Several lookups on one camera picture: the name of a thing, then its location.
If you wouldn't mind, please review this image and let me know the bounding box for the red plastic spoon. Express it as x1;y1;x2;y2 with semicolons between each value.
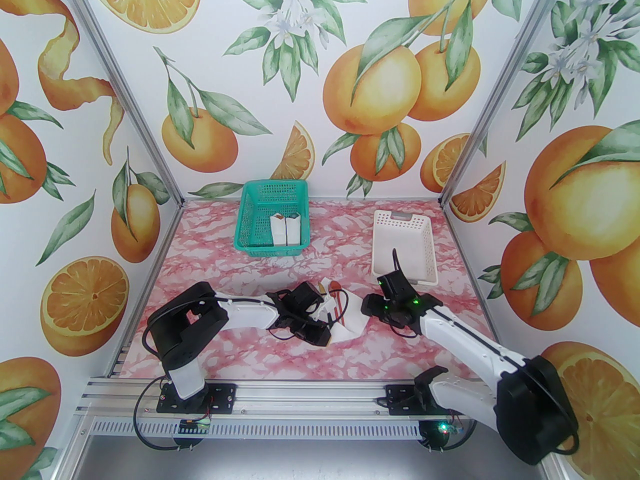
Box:
326;279;346;319

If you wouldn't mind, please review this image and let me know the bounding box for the white paper napkin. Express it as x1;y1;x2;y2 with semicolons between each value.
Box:
320;277;372;341

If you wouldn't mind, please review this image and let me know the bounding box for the white plastic perforated basket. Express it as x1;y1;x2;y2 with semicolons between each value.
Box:
372;209;438;289

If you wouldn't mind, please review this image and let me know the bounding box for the green plastic mesh basket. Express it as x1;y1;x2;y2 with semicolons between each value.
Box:
234;179;313;259

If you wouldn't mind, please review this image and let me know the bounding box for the black round device with light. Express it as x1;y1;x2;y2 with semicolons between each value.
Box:
419;420;451;453

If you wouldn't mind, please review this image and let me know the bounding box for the aluminium side beam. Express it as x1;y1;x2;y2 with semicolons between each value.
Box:
50;343;133;480

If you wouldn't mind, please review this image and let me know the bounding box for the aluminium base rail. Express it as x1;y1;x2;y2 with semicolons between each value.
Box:
75;375;548;419

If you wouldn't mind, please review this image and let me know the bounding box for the slotted grey cable duct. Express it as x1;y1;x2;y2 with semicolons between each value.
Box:
90;420;426;439

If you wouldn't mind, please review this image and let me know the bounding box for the black base cable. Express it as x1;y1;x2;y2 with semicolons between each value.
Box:
132;383;196;453

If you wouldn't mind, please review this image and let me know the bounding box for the aluminium frame post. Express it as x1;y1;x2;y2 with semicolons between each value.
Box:
52;0;186;209
437;0;571;209

